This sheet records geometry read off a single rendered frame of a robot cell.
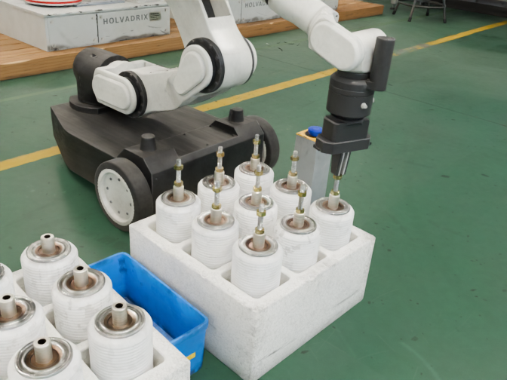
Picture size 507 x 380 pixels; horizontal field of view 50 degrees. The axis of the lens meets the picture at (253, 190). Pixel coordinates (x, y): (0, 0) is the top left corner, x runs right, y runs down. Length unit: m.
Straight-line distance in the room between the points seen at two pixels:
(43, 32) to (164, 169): 1.69
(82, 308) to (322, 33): 0.63
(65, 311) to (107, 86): 0.95
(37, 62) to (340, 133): 2.07
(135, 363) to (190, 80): 0.80
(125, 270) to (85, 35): 2.04
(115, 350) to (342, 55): 0.63
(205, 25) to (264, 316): 0.76
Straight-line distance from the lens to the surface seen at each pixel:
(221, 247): 1.08
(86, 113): 1.90
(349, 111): 1.06
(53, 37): 3.04
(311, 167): 1.39
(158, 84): 1.62
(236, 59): 1.44
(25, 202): 1.73
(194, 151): 1.55
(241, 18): 3.92
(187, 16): 1.48
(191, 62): 1.43
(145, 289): 1.22
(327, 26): 1.04
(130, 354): 0.85
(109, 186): 1.54
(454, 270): 1.55
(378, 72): 1.04
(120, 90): 1.70
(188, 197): 1.18
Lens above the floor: 0.82
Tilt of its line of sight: 28 degrees down
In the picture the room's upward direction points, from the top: 5 degrees clockwise
